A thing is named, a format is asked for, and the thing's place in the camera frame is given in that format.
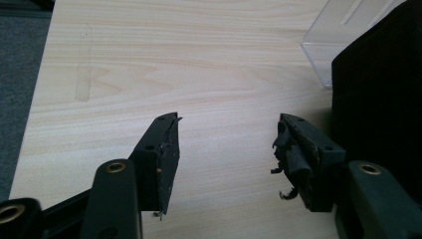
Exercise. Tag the clear plastic container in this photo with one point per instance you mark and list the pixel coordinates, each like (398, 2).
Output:
(326, 43)

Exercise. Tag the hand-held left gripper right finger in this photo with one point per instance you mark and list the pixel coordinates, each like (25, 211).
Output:
(312, 159)

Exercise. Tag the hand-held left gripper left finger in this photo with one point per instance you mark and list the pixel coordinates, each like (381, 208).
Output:
(156, 166)

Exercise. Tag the black box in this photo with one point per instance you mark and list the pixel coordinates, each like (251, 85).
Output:
(381, 106)

